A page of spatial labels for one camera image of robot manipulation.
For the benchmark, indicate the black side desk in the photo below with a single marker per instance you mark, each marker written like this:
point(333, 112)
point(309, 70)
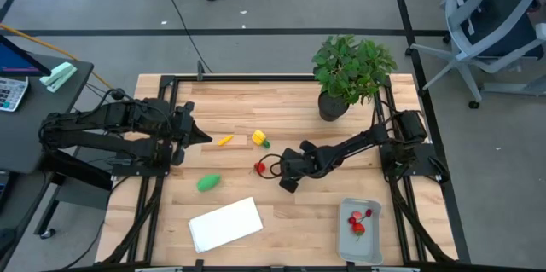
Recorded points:
point(38, 127)

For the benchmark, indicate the black plant pot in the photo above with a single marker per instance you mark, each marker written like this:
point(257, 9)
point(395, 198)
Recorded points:
point(330, 110)

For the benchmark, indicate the green oval toy vegetable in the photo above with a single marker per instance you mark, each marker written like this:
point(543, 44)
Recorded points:
point(208, 183)

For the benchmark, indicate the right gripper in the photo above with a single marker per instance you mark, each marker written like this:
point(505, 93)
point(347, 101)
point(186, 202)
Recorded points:
point(294, 167)

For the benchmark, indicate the dark laptop screen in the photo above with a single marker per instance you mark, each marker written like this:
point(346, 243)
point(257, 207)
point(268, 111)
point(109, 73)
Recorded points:
point(17, 63)

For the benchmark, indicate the white folded cloth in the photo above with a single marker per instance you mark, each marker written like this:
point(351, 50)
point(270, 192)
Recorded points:
point(226, 225)

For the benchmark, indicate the red plastic strawberry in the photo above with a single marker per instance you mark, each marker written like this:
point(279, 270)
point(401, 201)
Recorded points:
point(358, 228)
point(259, 167)

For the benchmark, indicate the grey plastic tupperware bin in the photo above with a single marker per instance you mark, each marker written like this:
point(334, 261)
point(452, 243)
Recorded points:
point(360, 250)

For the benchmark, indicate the white desk calculator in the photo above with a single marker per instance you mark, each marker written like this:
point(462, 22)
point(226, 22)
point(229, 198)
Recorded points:
point(12, 93)

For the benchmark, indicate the mint green stapler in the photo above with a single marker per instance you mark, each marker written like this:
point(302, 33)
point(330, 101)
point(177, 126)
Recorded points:
point(57, 76)

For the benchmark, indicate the green leafy plant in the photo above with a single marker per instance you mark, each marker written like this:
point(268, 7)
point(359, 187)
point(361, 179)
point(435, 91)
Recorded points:
point(350, 67)

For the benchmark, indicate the small pink toy fruit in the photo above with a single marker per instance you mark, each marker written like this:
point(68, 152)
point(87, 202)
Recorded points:
point(357, 215)

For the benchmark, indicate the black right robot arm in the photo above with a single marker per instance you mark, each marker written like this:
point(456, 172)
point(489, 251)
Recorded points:
point(354, 144)

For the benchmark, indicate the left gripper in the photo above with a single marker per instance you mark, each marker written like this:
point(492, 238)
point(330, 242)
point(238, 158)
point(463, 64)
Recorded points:
point(182, 127)

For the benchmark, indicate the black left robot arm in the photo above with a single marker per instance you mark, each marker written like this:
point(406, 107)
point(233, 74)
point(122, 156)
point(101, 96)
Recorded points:
point(106, 116)

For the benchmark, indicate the grey office chair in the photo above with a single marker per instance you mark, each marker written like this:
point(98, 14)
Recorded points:
point(490, 20)

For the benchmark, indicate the red twin cherries toy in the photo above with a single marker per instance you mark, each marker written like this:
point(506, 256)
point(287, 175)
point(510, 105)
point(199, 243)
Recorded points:
point(369, 212)

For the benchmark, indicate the black aluminium table frame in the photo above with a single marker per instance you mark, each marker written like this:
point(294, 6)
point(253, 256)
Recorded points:
point(167, 93)

